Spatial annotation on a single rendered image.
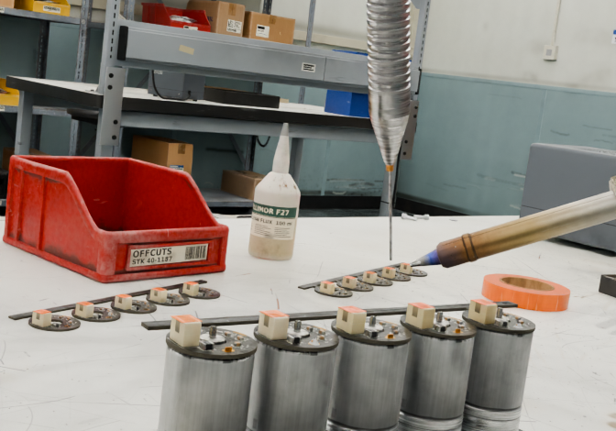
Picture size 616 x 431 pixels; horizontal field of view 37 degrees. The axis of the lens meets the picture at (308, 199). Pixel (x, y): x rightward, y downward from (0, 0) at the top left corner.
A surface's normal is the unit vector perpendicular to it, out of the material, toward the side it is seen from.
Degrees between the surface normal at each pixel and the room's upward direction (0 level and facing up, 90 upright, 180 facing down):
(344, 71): 90
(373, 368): 90
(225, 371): 90
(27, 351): 0
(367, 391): 90
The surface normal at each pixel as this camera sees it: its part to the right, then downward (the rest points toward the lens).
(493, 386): -0.14, 0.11
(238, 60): 0.64, 0.18
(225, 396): 0.45, 0.18
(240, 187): -0.79, -0.04
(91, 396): 0.12, -0.98
